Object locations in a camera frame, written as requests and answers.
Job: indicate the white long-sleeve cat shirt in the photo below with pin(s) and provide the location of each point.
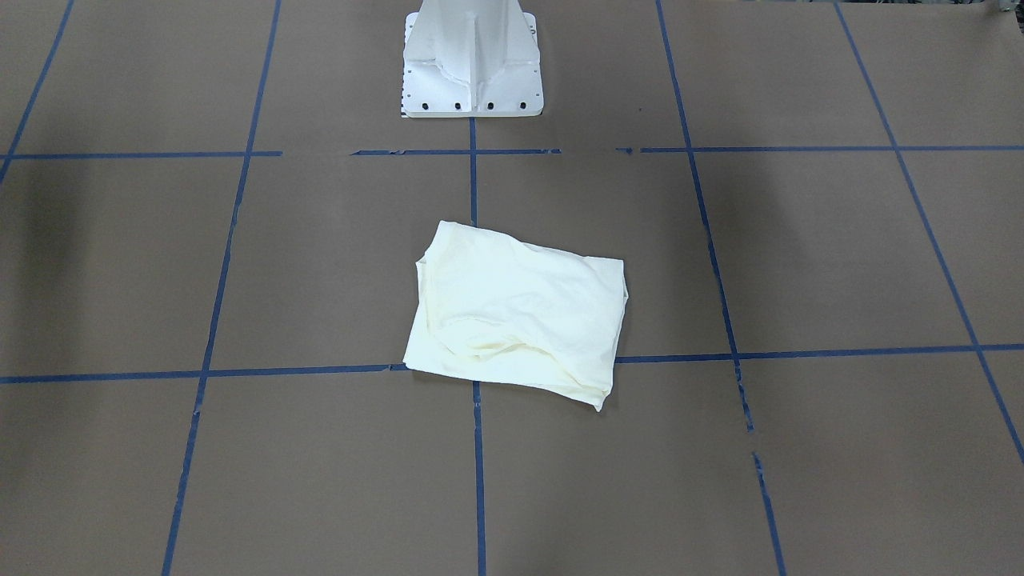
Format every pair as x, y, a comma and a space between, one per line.
494, 309

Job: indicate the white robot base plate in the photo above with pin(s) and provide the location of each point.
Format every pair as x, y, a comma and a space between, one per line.
471, 59

